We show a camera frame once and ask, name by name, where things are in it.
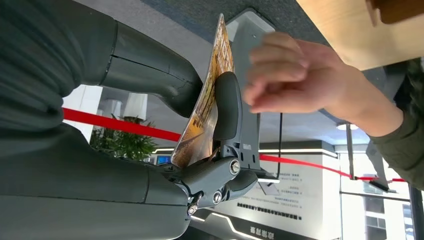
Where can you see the green potted plant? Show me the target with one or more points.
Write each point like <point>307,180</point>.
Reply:
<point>122,142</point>

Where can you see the person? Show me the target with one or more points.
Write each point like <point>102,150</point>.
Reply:
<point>407,142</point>

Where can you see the white plant pot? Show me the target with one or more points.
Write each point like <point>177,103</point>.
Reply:
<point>135,106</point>
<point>112,109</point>

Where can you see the chrome base stanchion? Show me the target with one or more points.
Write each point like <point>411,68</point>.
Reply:
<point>350,152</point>

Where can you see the grey kiosk stand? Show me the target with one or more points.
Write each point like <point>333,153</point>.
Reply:
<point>242,33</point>

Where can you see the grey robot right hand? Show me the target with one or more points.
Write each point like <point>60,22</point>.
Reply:
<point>82,198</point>

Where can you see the red barrier belt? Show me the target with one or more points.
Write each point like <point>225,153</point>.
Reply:
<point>367,179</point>
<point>132,127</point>

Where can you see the small blue screen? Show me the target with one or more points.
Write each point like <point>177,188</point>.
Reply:
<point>163,160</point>

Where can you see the grey display stand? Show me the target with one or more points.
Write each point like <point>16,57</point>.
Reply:
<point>377,165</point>

